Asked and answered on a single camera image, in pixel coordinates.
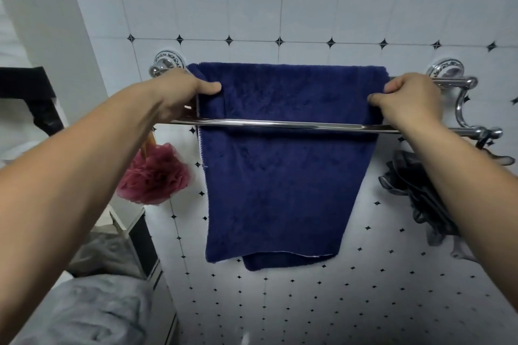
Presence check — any person's left hand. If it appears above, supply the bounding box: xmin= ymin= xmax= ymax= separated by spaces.
xmin=149 ymin=68 xmax=222 ymax=125

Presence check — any person's right hand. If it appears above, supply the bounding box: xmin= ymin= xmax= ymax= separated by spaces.
xmin=367 ymin=72 xmax=444 ymax=135

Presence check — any chrome double towel rail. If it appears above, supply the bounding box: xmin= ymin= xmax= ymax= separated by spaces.
xmin=148 ymin=49 xmax=505 ymax=149

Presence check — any dark blue towel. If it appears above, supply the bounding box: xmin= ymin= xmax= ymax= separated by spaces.
xmin=187 ymin=61 xmax=390 ymax=272

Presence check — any gray towel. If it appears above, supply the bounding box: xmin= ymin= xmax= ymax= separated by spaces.
xmin=12 ymin=274 xmax=154 ymax=345

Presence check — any person's left forearm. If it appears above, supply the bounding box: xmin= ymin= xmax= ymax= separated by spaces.
xmin=0 ymin=81 xmax=162 ymax=345

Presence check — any person's right forearm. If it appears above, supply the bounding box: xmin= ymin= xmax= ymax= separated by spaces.
xmin=404 ymin=122 xmax=518 ymax=313

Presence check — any black gray bath loofah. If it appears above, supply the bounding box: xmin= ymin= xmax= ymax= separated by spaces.
xmin=378 ymin=138 xmax=517 ymax=263

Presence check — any pink bath loofah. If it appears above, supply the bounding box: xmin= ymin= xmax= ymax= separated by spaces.
xmin=116 ymin=130 xmax=194 ymax=206

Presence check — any black tube on shelf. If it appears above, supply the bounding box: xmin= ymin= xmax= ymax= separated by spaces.
xmin=28 ymin=99 xmax=65 ymax=136

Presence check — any black white vanity cabinet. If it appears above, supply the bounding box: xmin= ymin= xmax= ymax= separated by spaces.
xmin=129 ymin=207 xmax=179 ymax=345

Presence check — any white shelf cabinet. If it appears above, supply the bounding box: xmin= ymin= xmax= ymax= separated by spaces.
xmin=0 ymin=67 xmax=162 ymax=277

